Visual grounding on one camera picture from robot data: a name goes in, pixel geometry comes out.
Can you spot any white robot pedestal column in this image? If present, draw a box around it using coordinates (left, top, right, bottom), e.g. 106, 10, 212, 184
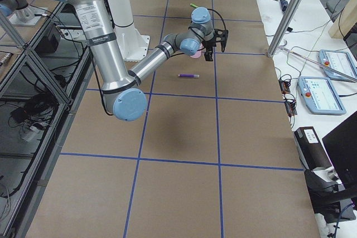
108, 0, 150, 62

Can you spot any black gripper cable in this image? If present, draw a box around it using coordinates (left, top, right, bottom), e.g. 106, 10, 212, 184
172, 8, 226, 55

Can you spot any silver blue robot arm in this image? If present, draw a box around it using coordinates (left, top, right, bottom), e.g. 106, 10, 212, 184
57, 0, 228, 121

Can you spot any far teach pendant tablet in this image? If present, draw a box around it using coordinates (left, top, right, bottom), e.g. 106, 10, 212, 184
319, 50, 356, 79

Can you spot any black box with label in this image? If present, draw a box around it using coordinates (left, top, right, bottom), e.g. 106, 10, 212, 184
294, 127, 332, 171

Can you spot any black monitor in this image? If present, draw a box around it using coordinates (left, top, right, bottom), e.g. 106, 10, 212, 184
322, 112, 356, 185

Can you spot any teach pendant tablet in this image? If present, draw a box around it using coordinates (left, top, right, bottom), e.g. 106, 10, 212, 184
319, 50, 356, 79
298, 76, 346, 115

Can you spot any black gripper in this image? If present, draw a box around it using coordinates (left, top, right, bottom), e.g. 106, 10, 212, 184
202, 28, 229, 62

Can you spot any aluminium frame post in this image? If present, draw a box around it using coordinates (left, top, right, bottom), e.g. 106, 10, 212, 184
267, 0, 301, 58

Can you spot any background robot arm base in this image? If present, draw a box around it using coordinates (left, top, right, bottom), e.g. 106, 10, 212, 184
1, 0, 42, 27

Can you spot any near teach pendant tablet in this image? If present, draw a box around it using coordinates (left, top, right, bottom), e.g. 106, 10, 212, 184
298, 76, 346, 115

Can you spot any pink mesh pen holder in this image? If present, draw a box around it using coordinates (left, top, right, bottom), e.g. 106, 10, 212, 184
191, 44, 204, 59

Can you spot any purple marker pen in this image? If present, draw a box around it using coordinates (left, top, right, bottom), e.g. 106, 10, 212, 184
178, 74, 200, 78

